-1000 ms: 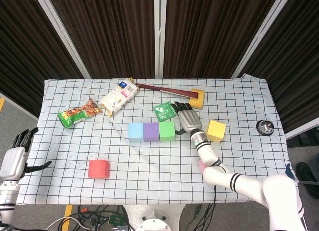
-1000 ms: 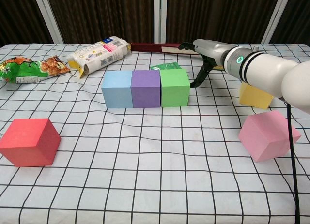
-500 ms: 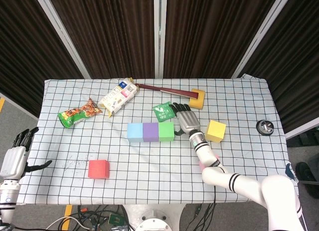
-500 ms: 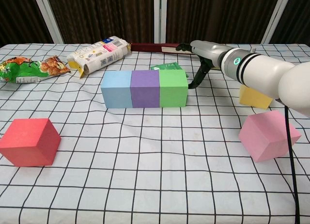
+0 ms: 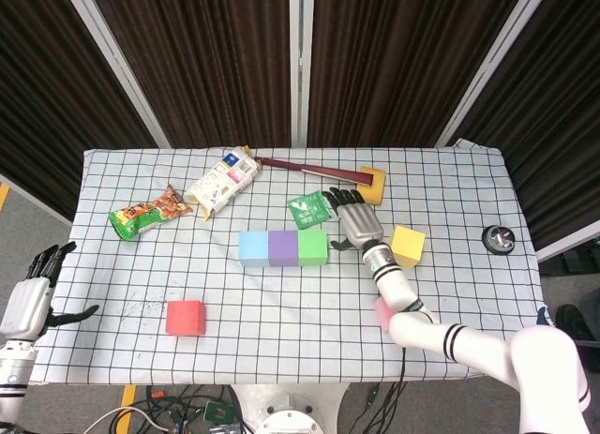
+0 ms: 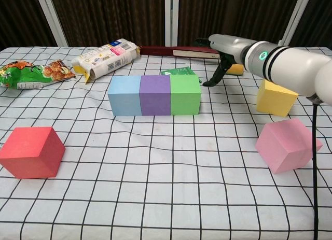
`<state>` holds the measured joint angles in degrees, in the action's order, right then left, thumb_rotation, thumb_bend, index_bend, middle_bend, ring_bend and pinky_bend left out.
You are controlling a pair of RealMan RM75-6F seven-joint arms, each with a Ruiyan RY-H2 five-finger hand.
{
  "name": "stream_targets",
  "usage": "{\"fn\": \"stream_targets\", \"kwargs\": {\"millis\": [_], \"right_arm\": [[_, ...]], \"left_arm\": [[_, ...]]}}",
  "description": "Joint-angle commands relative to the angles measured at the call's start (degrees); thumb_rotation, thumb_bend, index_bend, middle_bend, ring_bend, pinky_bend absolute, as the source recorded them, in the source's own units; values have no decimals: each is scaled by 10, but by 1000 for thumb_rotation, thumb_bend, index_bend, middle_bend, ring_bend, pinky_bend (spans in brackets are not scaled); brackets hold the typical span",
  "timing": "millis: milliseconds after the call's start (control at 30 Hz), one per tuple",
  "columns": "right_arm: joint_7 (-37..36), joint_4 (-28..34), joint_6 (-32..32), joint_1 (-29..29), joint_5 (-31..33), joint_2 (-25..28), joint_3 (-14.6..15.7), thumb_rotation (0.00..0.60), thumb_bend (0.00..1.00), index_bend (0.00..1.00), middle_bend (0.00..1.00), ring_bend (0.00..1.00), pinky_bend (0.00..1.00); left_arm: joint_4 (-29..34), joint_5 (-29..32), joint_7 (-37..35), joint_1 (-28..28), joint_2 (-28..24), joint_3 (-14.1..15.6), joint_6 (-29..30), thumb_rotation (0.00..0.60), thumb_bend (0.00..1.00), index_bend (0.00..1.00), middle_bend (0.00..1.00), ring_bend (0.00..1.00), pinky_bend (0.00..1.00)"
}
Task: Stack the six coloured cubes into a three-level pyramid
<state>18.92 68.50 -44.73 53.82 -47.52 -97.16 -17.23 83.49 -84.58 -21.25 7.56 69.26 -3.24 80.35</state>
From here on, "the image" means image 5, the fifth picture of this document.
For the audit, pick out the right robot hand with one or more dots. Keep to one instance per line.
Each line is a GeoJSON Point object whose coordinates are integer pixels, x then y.
{"type": "Point", "coordinates": [361, 223]}

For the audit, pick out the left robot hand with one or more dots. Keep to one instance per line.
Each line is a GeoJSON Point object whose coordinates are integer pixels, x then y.
{"type": "Point", "coordinates": [25, 307]}

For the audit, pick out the green foam cube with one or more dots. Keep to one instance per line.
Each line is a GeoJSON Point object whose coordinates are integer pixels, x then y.
{"type": "Point", "coordinates": [313, 247]}

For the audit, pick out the light blue foam cube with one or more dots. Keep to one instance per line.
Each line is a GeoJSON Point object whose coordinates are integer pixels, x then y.
{"type": "Point", "coordinates": [254, 249]}

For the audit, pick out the red foam cube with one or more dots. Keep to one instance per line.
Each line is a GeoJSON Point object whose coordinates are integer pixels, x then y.
{"type": "Point", "coordinates": [185, 318]}

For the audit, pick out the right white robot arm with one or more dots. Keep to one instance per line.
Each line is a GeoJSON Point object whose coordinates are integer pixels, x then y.
{"type": "Point", "coordinates": [469, 345]}

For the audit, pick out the yellow sponge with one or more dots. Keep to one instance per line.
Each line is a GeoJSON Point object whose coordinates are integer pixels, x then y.
{"type": "Point", "coordinates": [375, 185]}

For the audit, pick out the yellow foam cube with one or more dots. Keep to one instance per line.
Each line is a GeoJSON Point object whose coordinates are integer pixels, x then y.
{"type": "Point", "coordinates": [410, 243]}

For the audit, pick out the green tea sachet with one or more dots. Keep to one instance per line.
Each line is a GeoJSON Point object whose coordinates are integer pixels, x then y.
{"type": "Point", "coordinates": [307, 211]}

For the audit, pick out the dark red folded fan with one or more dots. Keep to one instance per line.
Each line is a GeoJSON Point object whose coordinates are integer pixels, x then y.
{"type": "Point", "coordinates": [319, 169]}

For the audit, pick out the purple foam cube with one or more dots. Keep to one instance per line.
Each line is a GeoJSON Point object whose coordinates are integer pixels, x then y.
{"type": "Point", "coordinates": [283, 249]}

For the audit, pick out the pink foam cube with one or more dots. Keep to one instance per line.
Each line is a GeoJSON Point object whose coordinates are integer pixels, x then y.
{"type": "Point", "coordinates": [382, 314]}

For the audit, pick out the white black checkered tablecloth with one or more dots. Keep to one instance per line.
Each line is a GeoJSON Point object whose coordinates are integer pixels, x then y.
{"type": "Point", "coordinates": [281, 321]}

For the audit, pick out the black silver call bell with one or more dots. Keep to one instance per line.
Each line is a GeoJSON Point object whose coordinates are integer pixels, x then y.
{"type": "Point", "coordinates": [499, 239]}

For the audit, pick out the white cracker package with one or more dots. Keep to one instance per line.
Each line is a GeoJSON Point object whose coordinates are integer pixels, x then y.
{"type": "Point", "coordinates": [220, 183]}

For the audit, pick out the green orange snack bag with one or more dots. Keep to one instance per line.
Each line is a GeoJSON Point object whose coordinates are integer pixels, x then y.
{"type": "Point", "coordinates": [140, 216]}

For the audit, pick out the dark brown partition panel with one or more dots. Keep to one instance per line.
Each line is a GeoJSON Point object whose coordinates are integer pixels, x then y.
{"type": "Point", "coordinates": [211, 54]}
{"type": "Point", "coordinates": [562, 101]}
{"type": "Point", "coordinates": [47, 78]}
{"type": "Point", "coordinates": [398, 54]}

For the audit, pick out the dark blue cloth clip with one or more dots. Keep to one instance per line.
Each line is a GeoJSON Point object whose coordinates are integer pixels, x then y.
{"type": "Point", "coordinates": [544, 318]}

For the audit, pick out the green circuit board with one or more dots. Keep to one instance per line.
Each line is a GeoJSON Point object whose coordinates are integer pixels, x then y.
{"type": "Point", "coordinates": [218, 411]}

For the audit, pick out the black bag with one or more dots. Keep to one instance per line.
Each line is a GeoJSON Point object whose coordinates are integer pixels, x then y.
{"type": "Point", "coordinates": [579, 319]}

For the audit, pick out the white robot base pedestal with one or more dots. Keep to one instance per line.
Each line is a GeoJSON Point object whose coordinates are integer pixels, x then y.
{"type": "Point", "coordinates": [290, 408]}

